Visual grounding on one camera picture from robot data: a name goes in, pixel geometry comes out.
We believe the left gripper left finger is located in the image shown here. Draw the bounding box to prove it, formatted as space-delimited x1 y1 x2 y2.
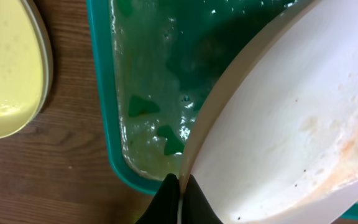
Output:
135 174 180 224

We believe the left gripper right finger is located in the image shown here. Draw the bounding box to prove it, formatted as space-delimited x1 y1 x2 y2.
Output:
181 175 223 224

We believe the white plate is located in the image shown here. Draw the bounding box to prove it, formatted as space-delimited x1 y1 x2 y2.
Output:
179 0 358 223

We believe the yellow plate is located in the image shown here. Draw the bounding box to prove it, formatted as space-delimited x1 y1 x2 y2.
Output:
0 0 53 139

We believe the teal plastic tray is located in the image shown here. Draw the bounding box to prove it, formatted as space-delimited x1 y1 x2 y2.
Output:
87 1 358 219

